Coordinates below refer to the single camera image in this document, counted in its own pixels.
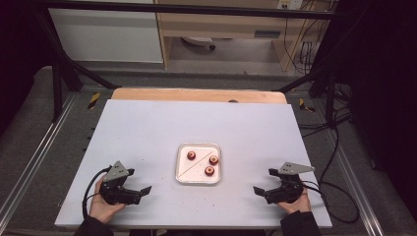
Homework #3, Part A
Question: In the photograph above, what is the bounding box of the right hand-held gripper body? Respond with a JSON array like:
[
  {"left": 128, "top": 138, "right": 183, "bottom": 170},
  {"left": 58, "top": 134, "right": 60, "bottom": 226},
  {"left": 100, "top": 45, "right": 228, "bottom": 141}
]
[{"left": 264, "top": 161, "right": 316, "bottom": 206}]

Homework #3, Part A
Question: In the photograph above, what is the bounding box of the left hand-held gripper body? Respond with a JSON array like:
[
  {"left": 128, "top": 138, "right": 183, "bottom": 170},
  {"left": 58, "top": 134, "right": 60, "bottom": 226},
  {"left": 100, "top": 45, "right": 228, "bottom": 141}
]
[{"left": 98, "top": 160, "right": 143, "bottom": 207}]

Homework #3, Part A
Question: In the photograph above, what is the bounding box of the white square tray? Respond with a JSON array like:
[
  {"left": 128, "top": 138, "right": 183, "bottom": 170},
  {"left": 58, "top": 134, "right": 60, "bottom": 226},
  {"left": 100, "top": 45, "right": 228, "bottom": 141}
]
[{"left": 175, "top": 142, "right": 222, "bottom": 186}]

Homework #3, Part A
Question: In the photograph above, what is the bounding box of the thin wooden skewer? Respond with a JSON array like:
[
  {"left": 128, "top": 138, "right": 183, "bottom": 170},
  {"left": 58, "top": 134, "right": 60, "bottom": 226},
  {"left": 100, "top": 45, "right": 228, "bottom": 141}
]
[{"left": 182, "top": 151, "right": 211, "bottom": 176}]

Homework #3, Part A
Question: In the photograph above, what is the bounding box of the person's right hand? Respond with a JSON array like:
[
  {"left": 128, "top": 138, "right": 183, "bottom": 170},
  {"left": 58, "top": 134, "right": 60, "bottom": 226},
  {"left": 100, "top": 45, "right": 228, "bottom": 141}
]
[{"left": 276, "top": 188, "right": 313, "bottom": 214}]

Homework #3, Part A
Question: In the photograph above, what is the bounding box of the person's left hand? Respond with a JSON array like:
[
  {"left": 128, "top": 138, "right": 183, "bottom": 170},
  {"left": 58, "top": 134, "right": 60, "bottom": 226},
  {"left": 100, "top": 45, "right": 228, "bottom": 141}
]
[{"left": 89, "top": 178, "right": 127, "bottom": 225}]

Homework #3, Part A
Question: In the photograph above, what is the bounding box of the white table board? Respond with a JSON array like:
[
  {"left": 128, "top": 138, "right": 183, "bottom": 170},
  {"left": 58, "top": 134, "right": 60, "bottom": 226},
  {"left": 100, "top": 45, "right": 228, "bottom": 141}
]
[{"left": 53, "top": 98, "right": 333, "bottom": 230}]

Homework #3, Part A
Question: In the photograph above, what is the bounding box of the yellow black tape marker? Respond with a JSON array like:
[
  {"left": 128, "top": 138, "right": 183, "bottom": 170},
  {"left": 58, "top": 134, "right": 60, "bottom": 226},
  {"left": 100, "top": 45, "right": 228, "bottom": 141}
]
[{"left": 87, "top": 91, "right": 101, "bottom": 110}]

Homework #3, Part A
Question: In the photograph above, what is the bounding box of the wooden table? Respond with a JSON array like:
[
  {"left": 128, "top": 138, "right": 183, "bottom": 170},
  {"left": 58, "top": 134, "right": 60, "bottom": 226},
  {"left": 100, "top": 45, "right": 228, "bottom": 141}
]
[{"left": 111, "top": 87, "right": 288, "bottom": 105}]

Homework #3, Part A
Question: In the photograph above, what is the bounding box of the white cabinet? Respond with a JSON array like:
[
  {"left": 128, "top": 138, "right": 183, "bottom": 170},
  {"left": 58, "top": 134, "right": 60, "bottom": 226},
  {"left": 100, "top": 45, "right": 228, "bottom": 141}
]
[{"left": 48, "top": 8, "right": 164, "bottom": 64}]

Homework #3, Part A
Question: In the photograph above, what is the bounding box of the dark curtain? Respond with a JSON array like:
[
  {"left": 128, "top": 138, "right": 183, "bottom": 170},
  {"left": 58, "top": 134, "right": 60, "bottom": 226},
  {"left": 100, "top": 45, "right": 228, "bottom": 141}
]
[
  {"left": 0, "top": 0, "right": 55, "bottom": 136},
  {"left": 335, "top": 0, "right": 417, "bottom": 217}
]

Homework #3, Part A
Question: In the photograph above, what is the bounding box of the office chair base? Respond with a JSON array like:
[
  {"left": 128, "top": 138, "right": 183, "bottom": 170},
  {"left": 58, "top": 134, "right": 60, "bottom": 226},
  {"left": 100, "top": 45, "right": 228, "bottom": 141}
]
[{"left": 181, "top": 35, "right": 217, "bottom": 51}]

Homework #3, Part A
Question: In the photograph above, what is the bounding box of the light wooden desk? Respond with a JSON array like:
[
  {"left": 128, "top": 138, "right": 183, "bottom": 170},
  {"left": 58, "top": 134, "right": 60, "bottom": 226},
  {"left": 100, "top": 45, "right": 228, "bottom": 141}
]
[{"left": 153, "top": 0, "right": 336, "bottom": 72}]

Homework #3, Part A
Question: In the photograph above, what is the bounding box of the white power strip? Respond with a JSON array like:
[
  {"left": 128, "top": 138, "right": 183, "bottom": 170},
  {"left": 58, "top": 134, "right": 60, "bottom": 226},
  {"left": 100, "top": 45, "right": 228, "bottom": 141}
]
[{"left": 276, "top": 0, "right": 304, "bottom": 11}]

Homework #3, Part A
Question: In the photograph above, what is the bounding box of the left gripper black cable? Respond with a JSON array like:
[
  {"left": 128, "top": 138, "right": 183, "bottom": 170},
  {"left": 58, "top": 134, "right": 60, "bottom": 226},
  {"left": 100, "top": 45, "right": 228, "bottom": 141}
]
[{"left": 82, "top": 165, "right": 112, "bottom": 220}]

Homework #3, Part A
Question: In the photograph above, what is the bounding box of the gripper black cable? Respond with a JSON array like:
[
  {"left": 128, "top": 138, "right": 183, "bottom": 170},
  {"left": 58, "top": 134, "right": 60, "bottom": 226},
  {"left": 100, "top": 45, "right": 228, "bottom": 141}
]
[
  {"left": 82, "top": 165, "right": 112, "bottom": 220},
  {"left": 299, "top": 126, "right": 361, "bottom": 225}
]

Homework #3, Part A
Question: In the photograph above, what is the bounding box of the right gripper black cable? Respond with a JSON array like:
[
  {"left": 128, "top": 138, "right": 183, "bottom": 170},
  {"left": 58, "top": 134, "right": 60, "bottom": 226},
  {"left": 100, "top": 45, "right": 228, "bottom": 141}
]
[{"left": 299, "top": 126, "right": 361, "bottom": 225}]

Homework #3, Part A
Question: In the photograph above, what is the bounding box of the black cable bundle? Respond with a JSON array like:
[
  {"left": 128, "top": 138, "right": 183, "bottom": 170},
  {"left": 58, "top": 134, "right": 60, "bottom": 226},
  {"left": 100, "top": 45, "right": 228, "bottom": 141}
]
[{"left": 288, "top": 0, "right": 353, "bottom": 139}]

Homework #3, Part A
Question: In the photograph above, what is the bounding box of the aluminium floor rail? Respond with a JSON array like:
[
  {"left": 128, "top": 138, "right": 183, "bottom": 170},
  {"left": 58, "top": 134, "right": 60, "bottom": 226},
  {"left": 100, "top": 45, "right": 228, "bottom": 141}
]
[
  {"left": 323, "top": 127, "right": 386, "bottom": 236},
  {"left": 0, "top": 92, "right": 81, "bottom": 215}
]

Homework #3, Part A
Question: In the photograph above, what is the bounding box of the black metal frame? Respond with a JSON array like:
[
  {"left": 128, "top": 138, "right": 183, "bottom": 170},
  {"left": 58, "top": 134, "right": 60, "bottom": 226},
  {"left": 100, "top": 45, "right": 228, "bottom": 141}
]
[{"left": 32, "top": 0, "right": 348, "bottom": 123}]

